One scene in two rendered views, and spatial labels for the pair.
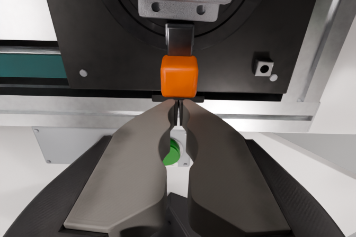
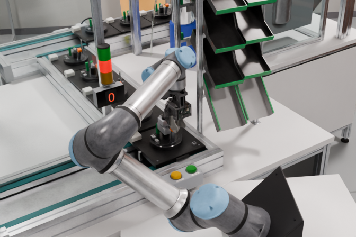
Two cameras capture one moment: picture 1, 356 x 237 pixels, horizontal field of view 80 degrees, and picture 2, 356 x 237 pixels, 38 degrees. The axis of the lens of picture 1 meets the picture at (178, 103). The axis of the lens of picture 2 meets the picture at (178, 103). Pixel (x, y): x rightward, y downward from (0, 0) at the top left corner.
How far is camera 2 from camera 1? 206 cm
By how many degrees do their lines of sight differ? 87
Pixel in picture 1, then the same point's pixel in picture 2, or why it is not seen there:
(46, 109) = not seen: hidden behind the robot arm
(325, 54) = (206, 140)
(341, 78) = (236, 158)
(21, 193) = not seen: outside the picture
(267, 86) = (199, 146)
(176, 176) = not seen: hidden behind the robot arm
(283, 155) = (253, 183)
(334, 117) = (250, 165)
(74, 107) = (158, 171)
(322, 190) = (293, 187)
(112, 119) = (170, 169)
